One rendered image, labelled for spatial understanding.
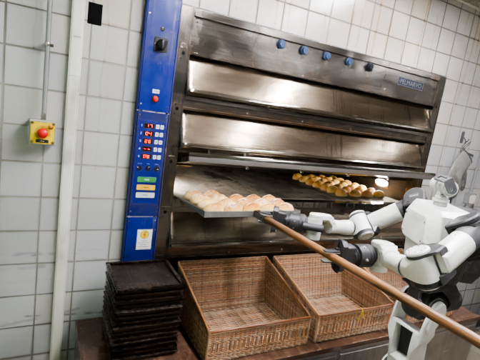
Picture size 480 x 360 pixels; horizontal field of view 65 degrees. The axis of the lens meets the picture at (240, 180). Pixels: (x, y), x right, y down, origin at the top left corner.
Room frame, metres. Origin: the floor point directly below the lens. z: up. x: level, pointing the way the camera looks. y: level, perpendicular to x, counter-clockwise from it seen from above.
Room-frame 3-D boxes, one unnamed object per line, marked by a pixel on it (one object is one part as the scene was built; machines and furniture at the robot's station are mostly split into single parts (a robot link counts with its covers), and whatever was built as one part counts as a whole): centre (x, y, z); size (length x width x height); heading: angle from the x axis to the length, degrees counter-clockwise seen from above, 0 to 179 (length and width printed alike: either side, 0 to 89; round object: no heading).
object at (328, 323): (2.08, -0.61, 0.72); 0.56 x 0.49 x 0.28; 119
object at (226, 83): (2.31, -0.47, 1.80); 1.79 x 0.11 x 0.19; 118
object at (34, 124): (1.55, 0.83, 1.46); 0.10 x 0.07 x 0.10; 118
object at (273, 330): (1.80, -0.09, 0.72); 0.56 x 0.49 x 0.28; 119
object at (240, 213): (1.93, -0.01, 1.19); 0.55 x 0.36 x 0.03; 122
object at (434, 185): (1.54, -0.82, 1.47); 0.10 x 0.07 x 0.09; 1
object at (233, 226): (2.31, -0.47, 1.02); 1.79 x 0.11 x 0.19; 118
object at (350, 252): (1.37, -0.45, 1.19); 0.12 x 0.10 x 0.13; 113
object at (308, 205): (2.33, -0.45, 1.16); 1.80 x 0.06 x 0.04; 118
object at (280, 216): (1.72, -0.23, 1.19); 0.12 x 0.10 x 0.13; 86
